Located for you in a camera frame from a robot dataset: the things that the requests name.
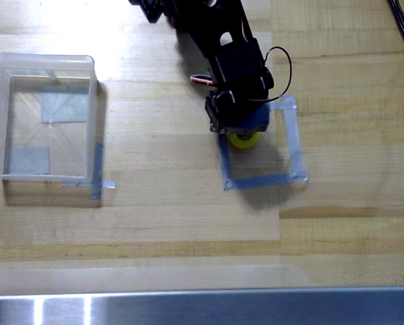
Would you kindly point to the blue-grey gripper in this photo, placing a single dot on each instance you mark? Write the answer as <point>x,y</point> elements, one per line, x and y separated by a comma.
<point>243,126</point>

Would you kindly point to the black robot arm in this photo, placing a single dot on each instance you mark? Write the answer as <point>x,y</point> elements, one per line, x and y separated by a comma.
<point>232,57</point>

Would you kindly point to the grey tape strip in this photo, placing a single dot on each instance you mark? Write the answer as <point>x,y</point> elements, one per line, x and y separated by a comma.
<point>293,142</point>
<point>263,181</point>
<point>225,159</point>
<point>98,162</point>
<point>283,105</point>
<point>108,184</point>

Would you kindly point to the large grey tape patch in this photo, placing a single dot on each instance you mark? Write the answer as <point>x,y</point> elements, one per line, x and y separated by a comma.
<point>64,106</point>

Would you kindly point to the small grey tape patch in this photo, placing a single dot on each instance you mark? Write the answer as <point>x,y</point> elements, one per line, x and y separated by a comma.
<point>29,160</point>

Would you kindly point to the metal table rail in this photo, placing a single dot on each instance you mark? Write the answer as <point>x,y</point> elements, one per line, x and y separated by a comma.
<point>222,308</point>

